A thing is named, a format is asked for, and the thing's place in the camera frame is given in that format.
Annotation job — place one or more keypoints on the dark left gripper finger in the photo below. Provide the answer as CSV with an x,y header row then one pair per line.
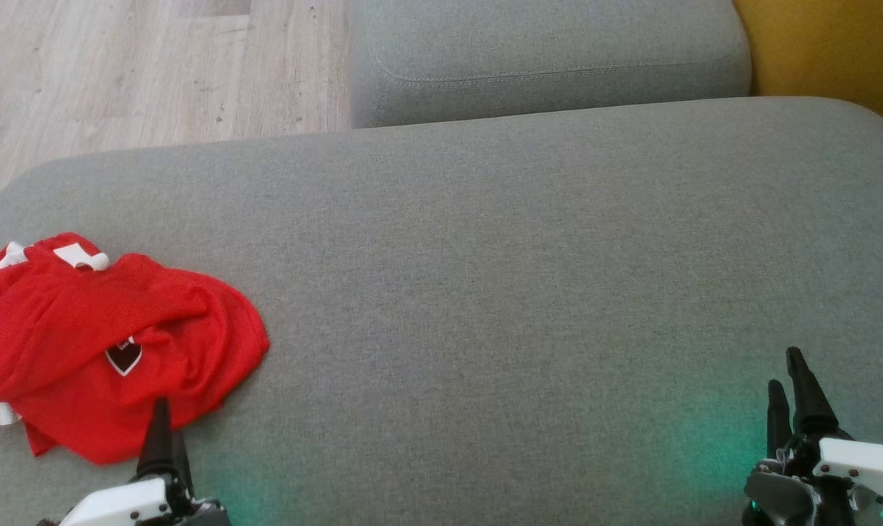
x,y
183,460
158,446

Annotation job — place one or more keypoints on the grey sofa seat cushion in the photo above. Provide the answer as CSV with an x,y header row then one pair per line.
x,y
485,292

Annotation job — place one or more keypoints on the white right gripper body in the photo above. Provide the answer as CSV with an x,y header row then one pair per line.
x,y
857,467

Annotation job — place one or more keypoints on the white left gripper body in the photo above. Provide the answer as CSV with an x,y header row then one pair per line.
x,y
131,504

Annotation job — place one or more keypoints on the yellow cushion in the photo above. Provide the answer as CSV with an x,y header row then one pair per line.
x,y
835,44

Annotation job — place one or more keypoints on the grey sofa back cushion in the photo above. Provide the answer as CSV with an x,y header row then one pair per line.
x,y
558,44

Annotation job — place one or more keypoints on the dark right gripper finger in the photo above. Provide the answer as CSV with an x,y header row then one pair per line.
x,y
810,405
778,416

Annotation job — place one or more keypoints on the red shorts white stripe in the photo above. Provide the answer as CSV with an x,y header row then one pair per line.
x,y
193,365

